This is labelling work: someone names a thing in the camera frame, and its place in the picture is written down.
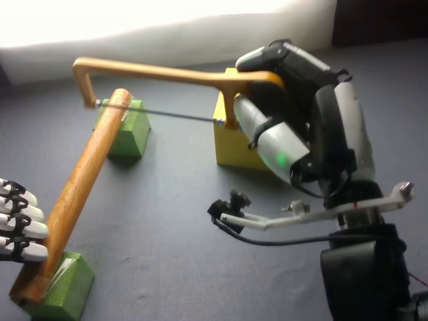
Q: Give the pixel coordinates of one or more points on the yellow wooden block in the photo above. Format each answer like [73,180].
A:
[230,147]

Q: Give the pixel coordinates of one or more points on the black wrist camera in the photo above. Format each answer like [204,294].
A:
[234,204]

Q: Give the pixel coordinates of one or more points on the green support block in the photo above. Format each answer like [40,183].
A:
[133,137]
[68,287]

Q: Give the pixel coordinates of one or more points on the orange frame hacksaw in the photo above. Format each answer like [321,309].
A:
[150,69]

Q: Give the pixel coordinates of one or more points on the round wooden rod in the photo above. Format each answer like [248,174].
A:
[83,174]

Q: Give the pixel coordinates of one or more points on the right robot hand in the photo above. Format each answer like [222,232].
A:
[351,127]

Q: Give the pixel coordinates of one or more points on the white camera bracket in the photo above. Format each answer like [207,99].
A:
[301,217]

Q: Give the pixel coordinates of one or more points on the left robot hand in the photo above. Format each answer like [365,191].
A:
[13,230]

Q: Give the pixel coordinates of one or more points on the white foam sheet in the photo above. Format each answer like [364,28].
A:
[167,36]

